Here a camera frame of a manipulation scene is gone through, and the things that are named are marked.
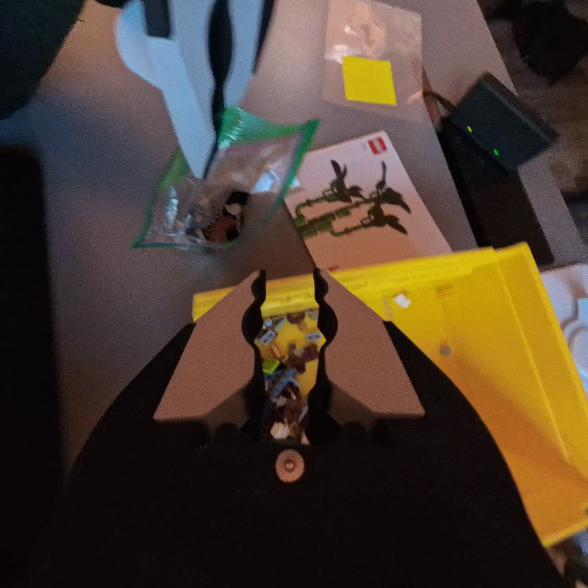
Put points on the yellow sticky note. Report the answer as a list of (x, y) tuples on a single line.
[(370, 80)]

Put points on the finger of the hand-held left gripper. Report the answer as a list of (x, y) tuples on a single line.
[(188, 92), (248, 36)]

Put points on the black backpack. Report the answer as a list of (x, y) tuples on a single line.
[(551, 41)]

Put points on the small clear plastic sleeve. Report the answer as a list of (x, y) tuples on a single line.
[(367, 27)]

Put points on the grey desk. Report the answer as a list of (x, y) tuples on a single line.
[(115, 183)]

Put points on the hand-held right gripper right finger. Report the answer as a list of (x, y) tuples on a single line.
[(372, 376)]

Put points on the clear zip bag green seal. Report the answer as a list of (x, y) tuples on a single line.
[(266, 151)]

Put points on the heap of white paper bags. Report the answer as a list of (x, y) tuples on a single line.
[(569, 321)]

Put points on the yellow plastic storage bin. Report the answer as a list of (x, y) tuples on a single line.
[(482, 367)]

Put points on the pile of toy building bricks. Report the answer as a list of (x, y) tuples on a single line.
[(285, 395)]

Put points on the black flat device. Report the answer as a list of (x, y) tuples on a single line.
[(496, 216)]

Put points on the person's left forearm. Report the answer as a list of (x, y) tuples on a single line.
[(32, 46)]

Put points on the plant building instruction booklet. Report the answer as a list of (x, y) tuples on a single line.
[(413, 239)]

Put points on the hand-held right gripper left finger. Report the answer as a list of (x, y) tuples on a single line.
[(206, 376)]

